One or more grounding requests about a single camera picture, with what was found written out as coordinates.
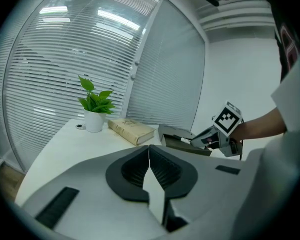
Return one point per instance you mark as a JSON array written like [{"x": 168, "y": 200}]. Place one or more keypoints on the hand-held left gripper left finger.
[{"x": 114, "y": 176}]

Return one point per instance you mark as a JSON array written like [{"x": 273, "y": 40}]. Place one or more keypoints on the narrow white window blinds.
[{"x": 169, "y": 79}]

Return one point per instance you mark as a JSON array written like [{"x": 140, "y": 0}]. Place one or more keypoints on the person's right forearm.
[{"x": 259, "y": 125}]

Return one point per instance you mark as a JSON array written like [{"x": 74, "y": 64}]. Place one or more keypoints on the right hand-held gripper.
[{"x": 225, "y": 120}]

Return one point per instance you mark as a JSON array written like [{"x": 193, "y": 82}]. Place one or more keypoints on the beige book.
[{"x": 129, "y": 129}]

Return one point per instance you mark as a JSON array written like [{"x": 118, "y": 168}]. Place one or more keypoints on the wide white window blinds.
[{"x": 72, "y": 71}]

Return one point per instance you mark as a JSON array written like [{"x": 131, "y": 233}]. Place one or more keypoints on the person's black and white t-shirt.
[{"x": 287, "y": 46}]

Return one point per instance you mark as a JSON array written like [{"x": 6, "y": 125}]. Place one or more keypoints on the grey box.
[{"x": 169, "y": 131}]

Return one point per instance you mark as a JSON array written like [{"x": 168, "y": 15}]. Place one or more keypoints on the white desk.
[{"x": 72, "y": 149}]

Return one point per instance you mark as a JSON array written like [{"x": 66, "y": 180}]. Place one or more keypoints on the green plant in white pot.
[{"x": 94, "y": 120}]

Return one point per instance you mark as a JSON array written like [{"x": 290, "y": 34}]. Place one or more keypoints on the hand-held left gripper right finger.
[{"x": 187, "y": 179}]

